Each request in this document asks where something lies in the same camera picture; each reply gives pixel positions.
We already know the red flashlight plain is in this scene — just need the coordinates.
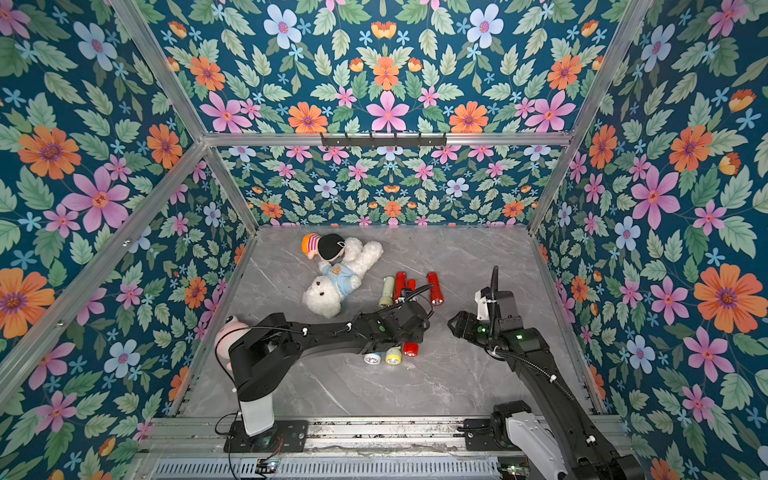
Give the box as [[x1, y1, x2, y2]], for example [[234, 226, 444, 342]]
[[427, 272, 444, 306], [402, 342, 419, 358], [393, 271, 407, 303]]

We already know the pale green flashlight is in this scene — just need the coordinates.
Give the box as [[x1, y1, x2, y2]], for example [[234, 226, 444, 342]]
[[379, 276, 395, 308], [385, 347, 403, 365]]

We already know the blue flashlight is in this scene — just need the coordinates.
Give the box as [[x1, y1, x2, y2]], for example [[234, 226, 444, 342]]
[[364, 352, 382, 365]]

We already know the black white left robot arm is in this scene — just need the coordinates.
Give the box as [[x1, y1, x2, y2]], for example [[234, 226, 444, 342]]
[[215, 300, 433, 438]]

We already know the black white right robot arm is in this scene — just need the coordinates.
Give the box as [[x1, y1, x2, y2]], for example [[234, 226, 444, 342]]
[[448, 286, 645, 479]]

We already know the white teddy bear blue shirt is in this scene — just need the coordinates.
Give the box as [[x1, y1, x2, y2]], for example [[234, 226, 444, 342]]
[[302, 237, 384, 318]]

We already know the pink plush toy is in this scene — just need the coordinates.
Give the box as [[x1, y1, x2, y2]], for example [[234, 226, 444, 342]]
[[214, 316, 250, 360]]

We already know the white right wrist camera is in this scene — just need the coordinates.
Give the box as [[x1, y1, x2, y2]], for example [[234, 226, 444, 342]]
[[474, 287, 490, 322]]

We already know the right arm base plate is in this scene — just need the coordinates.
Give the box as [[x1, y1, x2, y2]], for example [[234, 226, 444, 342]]
[[458, 418, 512, 451]]

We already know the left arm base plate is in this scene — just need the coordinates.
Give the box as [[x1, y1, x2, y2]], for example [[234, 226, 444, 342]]
[[224, 419, 309, 454]]

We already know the black hook rail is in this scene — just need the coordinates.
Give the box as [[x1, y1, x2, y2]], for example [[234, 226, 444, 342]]
[[320, 133, 448, 149]]

